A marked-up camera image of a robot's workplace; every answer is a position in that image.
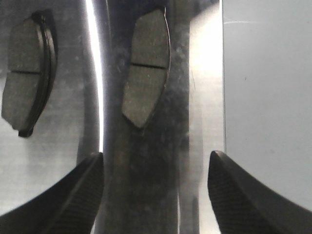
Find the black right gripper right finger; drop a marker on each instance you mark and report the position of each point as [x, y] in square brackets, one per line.
[244, 205]

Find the dark brake pad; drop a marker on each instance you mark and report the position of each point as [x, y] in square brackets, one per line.
[32, 65]
[149, 69]

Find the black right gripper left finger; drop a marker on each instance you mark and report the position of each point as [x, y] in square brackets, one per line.
[68, 207]

